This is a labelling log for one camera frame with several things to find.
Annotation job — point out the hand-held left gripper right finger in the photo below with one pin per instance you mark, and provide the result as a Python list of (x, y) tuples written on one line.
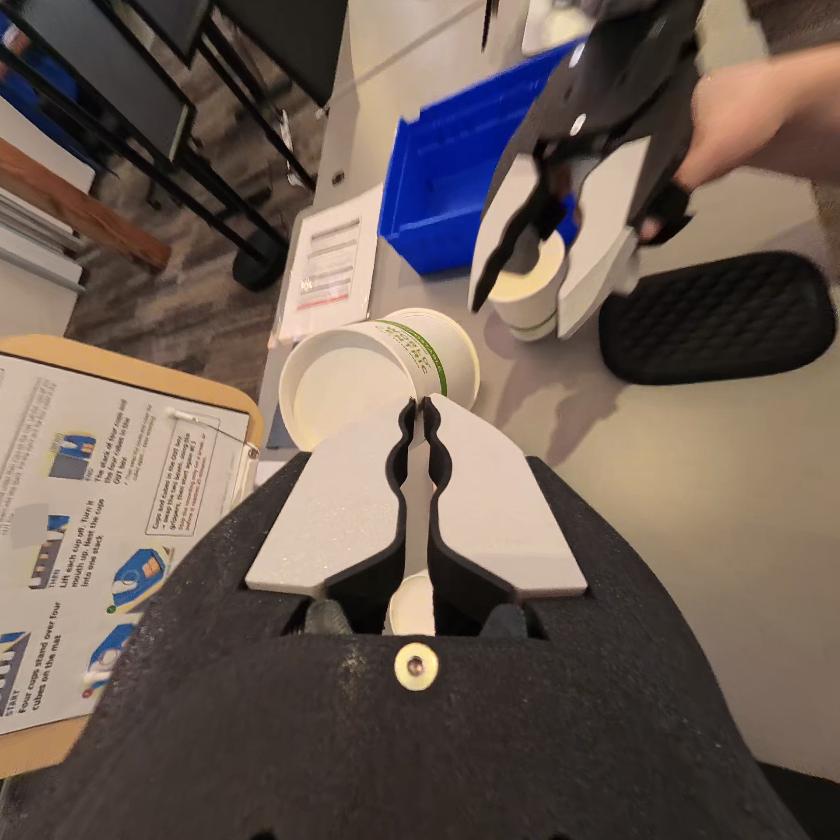
[(505, 518)]

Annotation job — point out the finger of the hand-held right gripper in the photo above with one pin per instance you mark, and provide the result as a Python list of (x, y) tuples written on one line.
[(502, 216), (604, 229)]

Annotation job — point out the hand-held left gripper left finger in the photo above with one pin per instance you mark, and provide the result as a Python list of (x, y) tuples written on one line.
[(328, 512)]

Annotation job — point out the blue plastic bin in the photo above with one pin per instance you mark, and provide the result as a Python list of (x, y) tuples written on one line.
[(446, 184)]

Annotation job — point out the white paper cup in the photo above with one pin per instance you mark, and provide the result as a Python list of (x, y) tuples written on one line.
[(354, 387), (410, 610), (525, 295)]

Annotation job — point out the person's right hand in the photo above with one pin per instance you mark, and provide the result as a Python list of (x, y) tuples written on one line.
[(735, 118)]

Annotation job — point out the white paper sheet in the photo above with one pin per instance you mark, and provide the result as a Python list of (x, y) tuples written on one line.
[(551, 26)]

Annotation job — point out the black wrist rest pad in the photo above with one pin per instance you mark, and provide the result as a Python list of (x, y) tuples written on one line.
[(722, 315)]

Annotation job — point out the paper sheet in plastic sleeve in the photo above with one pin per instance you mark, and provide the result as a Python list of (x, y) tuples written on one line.
[(331, 262)]

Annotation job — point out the printed instruction sheet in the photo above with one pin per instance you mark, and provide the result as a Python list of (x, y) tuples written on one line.
[(98, 472)]

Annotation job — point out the black chair back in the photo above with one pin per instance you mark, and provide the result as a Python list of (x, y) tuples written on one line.
[(289, 39)]

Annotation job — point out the instruction sheet on stand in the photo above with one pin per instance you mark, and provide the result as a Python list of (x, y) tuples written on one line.
[(33, 748)]

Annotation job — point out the dark panel on black stand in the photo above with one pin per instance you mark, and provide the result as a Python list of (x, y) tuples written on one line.
[(98, 52)]

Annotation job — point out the wooden post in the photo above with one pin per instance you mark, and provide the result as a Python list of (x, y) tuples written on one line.
[(79, 210)]

